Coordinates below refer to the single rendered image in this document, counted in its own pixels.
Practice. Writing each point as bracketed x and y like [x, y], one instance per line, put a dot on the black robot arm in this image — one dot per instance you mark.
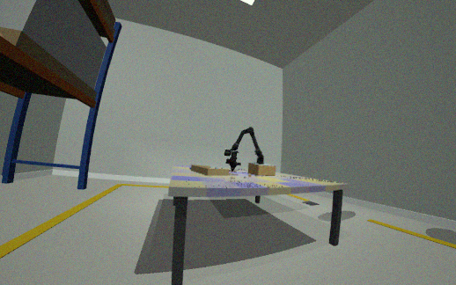
[236, 145]

